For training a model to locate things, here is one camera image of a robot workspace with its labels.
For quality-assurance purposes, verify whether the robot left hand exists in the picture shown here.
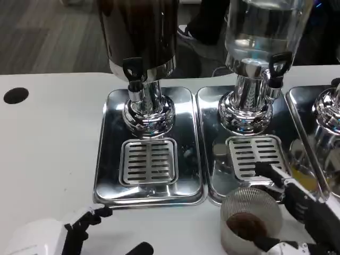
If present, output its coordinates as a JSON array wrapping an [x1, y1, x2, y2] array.
[[5, 206, 155, 255]]

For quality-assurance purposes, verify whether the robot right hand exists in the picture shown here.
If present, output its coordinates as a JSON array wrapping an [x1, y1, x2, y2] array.
[[251, 161, 340, 255]]

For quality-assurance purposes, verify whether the slotted steel drip grid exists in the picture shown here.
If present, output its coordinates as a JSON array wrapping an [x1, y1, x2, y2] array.
[[225, 135, 292, 182], [119, 138, 179, 186]]

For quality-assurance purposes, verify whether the steel drip tray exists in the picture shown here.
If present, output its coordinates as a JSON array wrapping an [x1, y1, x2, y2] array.
[[284, 85, 340, 205], [93, 87, 205, 207], [195, 85, 326, 207]]

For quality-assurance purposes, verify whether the black round counter hole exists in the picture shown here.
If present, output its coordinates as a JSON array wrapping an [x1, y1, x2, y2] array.
[[3, 87, 30, 105]]

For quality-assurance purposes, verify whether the black dispenser tap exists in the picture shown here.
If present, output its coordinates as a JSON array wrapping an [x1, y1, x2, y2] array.
[[122, 57, 147, 103], [267, 52, 293, 99]]

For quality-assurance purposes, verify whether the clear drink dispenser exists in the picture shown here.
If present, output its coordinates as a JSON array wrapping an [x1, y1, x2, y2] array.
[[217, 0, 314, 134]]

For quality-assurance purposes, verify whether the dark drink dispenser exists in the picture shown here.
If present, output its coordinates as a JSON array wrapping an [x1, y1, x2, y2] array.
[[97, 0, 178, 139]]

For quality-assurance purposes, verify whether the person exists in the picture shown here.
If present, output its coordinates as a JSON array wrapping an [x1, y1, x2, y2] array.
[[177, 0, 231, 46]]

